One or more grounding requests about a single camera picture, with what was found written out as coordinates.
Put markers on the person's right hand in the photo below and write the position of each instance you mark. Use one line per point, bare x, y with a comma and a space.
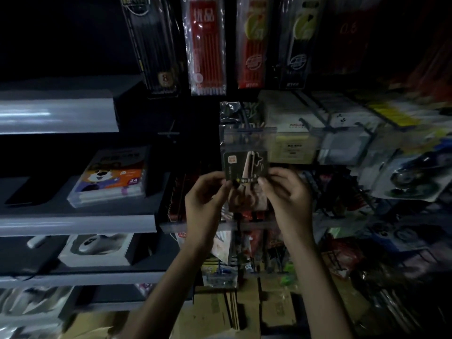
293, 204

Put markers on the person's left hand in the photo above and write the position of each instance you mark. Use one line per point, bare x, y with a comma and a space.
201, 208

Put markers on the person's left thumb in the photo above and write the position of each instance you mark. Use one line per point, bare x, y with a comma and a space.
222, 188

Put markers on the person's right thumb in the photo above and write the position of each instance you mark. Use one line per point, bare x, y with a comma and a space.
266, 187

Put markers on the clear packet of scissors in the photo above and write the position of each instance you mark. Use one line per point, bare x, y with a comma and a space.
243, 144

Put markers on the person's left forearm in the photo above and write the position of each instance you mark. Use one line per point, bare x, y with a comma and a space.
166, 296

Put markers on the person's right forearm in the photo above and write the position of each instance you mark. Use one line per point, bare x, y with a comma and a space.
317, 289

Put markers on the white carton box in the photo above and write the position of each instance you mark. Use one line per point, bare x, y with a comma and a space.
287, 112

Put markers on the marker box with dog print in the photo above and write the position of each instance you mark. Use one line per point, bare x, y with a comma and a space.
109, 180

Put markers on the brown cardboard box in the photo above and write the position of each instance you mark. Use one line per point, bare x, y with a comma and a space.
277, 307
208, 314

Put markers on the white box with mouse picture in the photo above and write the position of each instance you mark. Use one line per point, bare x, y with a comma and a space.
95, 248

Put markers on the red pen refill pack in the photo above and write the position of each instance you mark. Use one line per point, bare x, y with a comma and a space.
207, 45

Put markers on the red gel pen pack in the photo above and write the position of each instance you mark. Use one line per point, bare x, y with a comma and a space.
252, 42

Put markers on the correction tape blister pack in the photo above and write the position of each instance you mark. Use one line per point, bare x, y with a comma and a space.
413, 176

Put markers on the black gel pen pack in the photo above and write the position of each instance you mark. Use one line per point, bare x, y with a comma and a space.
300, 42

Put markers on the grey shelf board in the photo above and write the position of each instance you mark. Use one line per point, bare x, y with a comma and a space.
56, 114
77, 222
88, 278

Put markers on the black pencil pack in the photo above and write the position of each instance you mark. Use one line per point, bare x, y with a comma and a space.
155, 45

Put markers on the dark flat notebook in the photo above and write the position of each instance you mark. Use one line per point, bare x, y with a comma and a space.
28, 192

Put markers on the clear display rail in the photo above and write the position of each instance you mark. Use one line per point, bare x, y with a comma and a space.
169, 225

